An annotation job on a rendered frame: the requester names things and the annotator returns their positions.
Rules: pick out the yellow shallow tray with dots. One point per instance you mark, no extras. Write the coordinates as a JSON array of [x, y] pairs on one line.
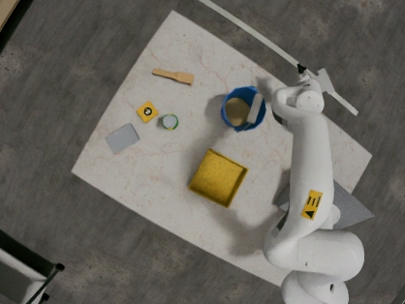
[[218, 178]]

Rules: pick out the wooden brush with dark bristles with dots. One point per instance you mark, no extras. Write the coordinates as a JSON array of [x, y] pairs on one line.
[[178, 76]]

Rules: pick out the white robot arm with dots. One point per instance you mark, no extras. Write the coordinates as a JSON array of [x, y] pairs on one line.
[[290, 242]]

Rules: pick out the green drink can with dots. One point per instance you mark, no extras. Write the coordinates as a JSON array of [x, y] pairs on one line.
[[170, 121]]

